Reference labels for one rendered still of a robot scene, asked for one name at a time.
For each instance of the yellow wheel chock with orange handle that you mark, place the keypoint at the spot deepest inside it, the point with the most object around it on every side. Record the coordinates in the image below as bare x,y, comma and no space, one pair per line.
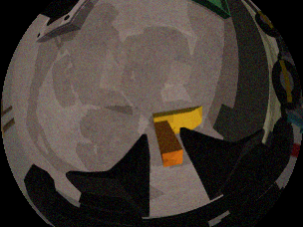
167,125

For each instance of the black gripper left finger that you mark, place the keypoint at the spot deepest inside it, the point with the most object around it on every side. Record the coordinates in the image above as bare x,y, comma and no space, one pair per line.
130,178

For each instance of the green tray floor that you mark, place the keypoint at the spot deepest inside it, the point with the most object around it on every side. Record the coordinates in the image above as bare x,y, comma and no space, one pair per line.
217,2

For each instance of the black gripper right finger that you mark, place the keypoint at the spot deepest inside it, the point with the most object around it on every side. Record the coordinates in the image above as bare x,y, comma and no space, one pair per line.
215,160

